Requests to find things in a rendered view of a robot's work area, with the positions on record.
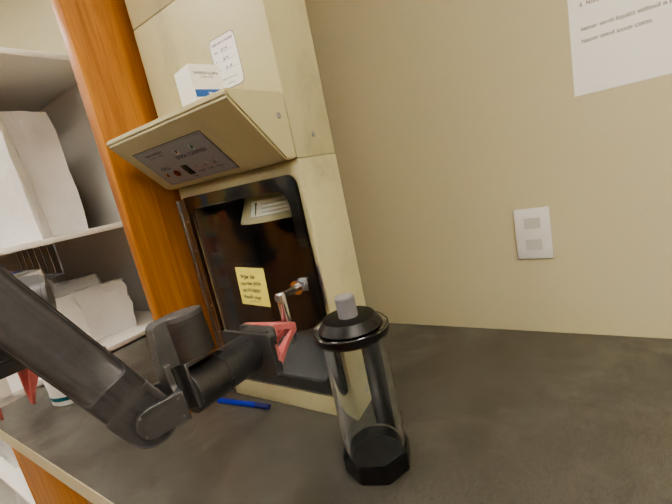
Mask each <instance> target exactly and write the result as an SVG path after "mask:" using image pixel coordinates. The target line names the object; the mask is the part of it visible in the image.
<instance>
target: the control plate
mask: <svg viewBox="0 0 672 504"><path fill-rule="evenodd" d="M189 144H191V145H193V146H194V147H195V149H191V148H190V147H189V146H188V145H189ZM173 150H177V151H178V152H179V154H175V153H174V152H173ZM133 157H134V158H135V159H137V160H138V161H140V162H141V163H142V164H144V165H145V166H146V167H148V168H149V169H150V170H152V171H153V172H155V173H156V174H157V175H159V176H160V177H161V178H163V179H164V180H166V181H167V182H168V183H170V184H171V185H176V184H180V183H183V182H187V181H191V180H195V179H198V178H202V177H206V176H209V175H213V174H217V173H221V172H224V171H228V170H232V169H236V168H239V166H238V165H237V164H236V163H234V162H233V161H232V160H231V159H230V158H229V157H228V156H227V155H226V154H225V153H223V152H222V151H221V150H220V149H219V148H218V147H217V146H216V145H215V144H214V143H212V142H211V141H210V140H209V139H208V138H207V137H206V136H205V135H204V134H203V133H202V132H200V131H199V130H198V131H195V132H193V133H190V134H187V135H185V136H182V137H180V138H177V139H174V140H172V141H169V142H167V143H164V144H161V145H159V146H156V147H154V148H151V149H148V150H146V151H143V152H141V153H138V154H135V155H133ZM213 159H216V160H218V162H217V163H213ZM204 161H205V162H207V163H209V164H208V165H206V166H204V163H203V162H204ZM185 164H186V165H187V166H188V167H190V168H191V169H192V170H193V171H195V172H196V173H195V174H192V175H190V174H189V173H188V172H186V171H185V170H184V169H183V168H181V167H180V166H181V165H185ZM195 164H198V165H199V166H200V167H199V168H197V169H196V168H195V166H194V165H195ZM174 170H177V171H179V172H180V173H181V176H176V175H175V174H174V173H173V171H174ZM165 174H169V175H170V176H171V177H170V178H169V177H167V176H166V175H165Z"/></svg>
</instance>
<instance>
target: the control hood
mask: <svg viewBox="0 0 672 504"><path fill-rule="evenodd" d="M198 130H199V131H200V132H202V133H203V134H204V135H205V136H206V137H207V138H208V139H209V140H210V141H211V142H212V143H214V144H215V145H216V146H217V147H218V148H219V149H220V150H221V151H222V152H223V153H225V154H226V155H227V156H228V157H229V158H230V159H231V160H232V161H233V162H234V163H236V164H237V165H238V166H239V168H236V169H232V170H228V171H224V172H221V173H217V174H213V175H209V176H206V177H202V178H198V179H195V180H191V181H187V182H183V183H180V184H176V185H171V184H170V183H168V182H167V181H166V180H164V179H163V178H161V177H160V176H159V175H157V174H156V173H155V172H153V171H152V170H150V169H149V168H148V167H146V166H145V165H144V164H142V163H141V162H140V161H138V160H137V159H135V158H134V157H133V155H135V154H138V153H141V152H143V151H146V150H148V149H151V148H154V147H156V146H159V145H161V144H164V143H167V142H169V141H172V140H174V139H177V138H180V137H182V136H185V135H187V134H190V133H193V132H195V131H198ZM107 142H108V143H106V144H107V146H108V147H109V149H111V150H112V151H113V152H115V153H116V154H118V155H119V156H120V157H122V158H123V159H125V160H126V161H127V162H129V163H130V164H132V165H133V166H134V167H136V168H137V169H139V170H140V171H141V172H143V173H144V174H146V175H147V176H148V177H150V178H151V179H153V180H154V181H155V182H157V183H158V184H160V185H161V186H162V187H164V188H165V189H168V190H174V189H179V188H183V187H187V186H191V185H195V184H199V183H202V182H206V181H210V180H214V179H218V178H222V177H226V176H230V175H234V174H238V173H242V172H246V171H249V170H253V169H257V168H261V167H265V166H269V165H273V164H277V163H281V162H285V161H289V160H292V159H295V157H296V154H295V150H294V145H293V141H292V136H291V132H290V127H289V123H288V118H287V114H286V109H285V105H284V100H283V96H282V94H280V92H272V91H260V90H247V89H235V88H223V89H221V90H218V91H216V92H214V93H212V94H210V95H208V96H205V97H203V98H201V99H199V100H197V101H194V102H192V103H190V104H188V105H186V106H184V107H181V108H179V109H177V110H175V111H173V112H170V113H168V114H166V115H164V116H162V117H160V118H157V119H155V120H153V121H151V122H149V123H147V124H144V125H142V126H140V127H138V128H136V129H133V130H131V131H129V132H127V133H125V134H123V135H120V136H118V137H116V138H114V139H112V140H109V141H107Z"/></svg>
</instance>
